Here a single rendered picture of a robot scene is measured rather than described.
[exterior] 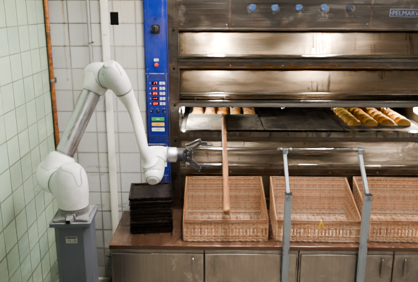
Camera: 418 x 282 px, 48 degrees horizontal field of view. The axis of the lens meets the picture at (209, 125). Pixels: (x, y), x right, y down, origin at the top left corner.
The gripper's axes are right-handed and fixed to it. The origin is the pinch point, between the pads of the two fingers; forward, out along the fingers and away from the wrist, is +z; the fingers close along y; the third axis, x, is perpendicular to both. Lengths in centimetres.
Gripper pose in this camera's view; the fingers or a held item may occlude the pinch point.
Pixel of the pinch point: (211, 155)
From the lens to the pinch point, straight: 284.3
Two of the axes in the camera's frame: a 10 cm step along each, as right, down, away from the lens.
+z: 10.0, 0.1, -0.2
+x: -0.3, 2.4, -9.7
